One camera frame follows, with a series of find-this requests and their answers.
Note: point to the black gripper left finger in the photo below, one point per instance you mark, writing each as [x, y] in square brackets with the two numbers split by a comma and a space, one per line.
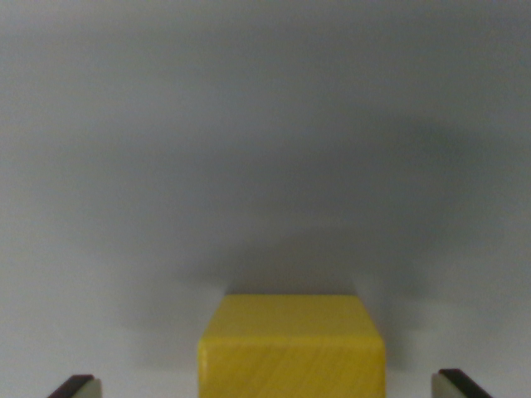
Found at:
[79, 388]

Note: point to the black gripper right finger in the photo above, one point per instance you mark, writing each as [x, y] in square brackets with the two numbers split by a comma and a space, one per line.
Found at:
[454, 386]

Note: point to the yellow wooden cube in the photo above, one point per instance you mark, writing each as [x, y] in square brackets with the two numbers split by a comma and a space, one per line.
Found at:
[290, 352]

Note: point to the grey plastic bin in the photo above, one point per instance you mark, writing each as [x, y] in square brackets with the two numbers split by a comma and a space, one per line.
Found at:
[166, 145]

